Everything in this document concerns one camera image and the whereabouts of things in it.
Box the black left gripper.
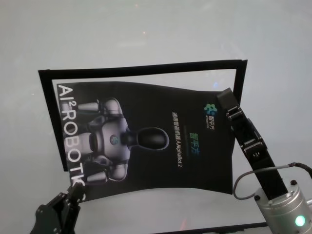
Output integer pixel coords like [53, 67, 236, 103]
[36, 184, 85, 234]

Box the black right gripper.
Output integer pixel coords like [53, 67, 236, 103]
[246, 147, 291, 200]

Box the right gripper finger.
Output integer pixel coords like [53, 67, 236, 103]
[216, 87, 268, 156]

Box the black robot poster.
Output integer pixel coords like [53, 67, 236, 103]
[56, 80, 236, 202]

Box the long black tape strip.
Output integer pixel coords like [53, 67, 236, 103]
[38, 59, 249, 80]

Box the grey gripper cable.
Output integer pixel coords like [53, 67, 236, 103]
[232, 162, 312, 199]

